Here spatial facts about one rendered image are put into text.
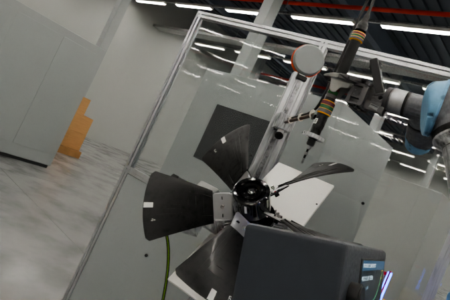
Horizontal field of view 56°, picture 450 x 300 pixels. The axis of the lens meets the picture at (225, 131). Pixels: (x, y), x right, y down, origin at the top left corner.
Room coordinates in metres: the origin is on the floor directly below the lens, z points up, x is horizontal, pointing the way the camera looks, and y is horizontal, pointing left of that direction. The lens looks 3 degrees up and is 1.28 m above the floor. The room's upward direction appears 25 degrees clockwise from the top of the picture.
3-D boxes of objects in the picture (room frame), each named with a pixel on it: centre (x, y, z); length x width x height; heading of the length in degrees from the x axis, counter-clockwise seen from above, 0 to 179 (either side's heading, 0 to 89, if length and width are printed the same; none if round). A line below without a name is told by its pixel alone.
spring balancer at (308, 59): (2.03, -0.22, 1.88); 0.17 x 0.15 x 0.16; 58
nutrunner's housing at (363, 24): (1.31, -0.26, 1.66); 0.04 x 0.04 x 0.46
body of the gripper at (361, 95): (1.26, -0.35, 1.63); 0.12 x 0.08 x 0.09; 58
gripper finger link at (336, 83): (1.29, -0.25, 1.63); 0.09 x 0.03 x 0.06; 68
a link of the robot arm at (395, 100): (1.22, -0.42, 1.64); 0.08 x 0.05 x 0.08; 148
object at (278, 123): (1.94, -0.23, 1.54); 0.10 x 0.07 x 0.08; 3
